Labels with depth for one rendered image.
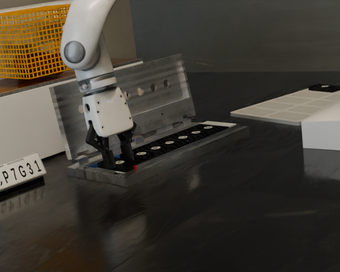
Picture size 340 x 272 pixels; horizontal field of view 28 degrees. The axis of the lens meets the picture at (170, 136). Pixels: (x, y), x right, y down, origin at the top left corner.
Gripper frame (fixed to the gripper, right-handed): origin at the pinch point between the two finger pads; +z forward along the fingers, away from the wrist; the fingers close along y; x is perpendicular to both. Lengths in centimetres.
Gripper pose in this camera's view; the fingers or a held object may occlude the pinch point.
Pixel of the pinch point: (118, 156)
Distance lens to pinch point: 153.3
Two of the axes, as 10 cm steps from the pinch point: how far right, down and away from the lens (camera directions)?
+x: -6.9, 1.2, 7.2
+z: 2.6, 9.6, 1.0
